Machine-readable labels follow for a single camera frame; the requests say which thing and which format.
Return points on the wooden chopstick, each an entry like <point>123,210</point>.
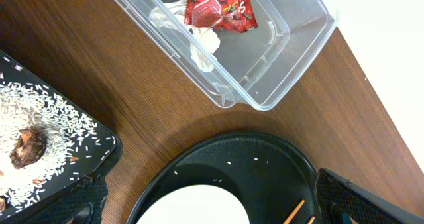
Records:
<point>311,220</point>
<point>294,212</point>

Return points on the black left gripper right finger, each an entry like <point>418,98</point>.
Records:
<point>342,201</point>

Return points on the white tissue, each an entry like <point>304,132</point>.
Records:
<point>205,36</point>

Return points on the brown food scrap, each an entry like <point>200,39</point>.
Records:
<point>30,148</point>

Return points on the red snack wrapper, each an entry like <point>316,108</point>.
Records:
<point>232,15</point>

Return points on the black waste bin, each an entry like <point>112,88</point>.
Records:
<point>54,156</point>

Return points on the clear plastic bin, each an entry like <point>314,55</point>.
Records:
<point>257,67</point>

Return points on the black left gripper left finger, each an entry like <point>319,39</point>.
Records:
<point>80,202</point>

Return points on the white plate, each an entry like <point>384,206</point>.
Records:
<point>197,204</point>

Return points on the round black tray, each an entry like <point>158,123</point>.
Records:
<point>266,173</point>

